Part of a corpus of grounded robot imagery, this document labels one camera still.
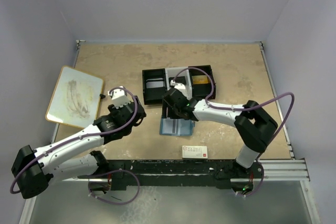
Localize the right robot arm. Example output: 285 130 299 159
163 88 278 169

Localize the yellow framed whiteboard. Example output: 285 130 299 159
45 66 104 128

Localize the white card in tray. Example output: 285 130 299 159
146 79 165 89

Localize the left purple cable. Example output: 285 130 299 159
9 87 140 205

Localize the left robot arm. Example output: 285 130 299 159
10 101 146 199

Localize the white card box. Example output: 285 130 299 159
182 145 208 159

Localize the black card in tray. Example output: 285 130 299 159
169 76 186 85

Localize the blue leather card holder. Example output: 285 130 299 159
160 118 195 136

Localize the gold card in tray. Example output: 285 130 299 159
192 75 210 85

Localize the black and white sorting tray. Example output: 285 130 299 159
142 65 216 105

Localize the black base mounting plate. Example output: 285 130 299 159
80 159 264 190

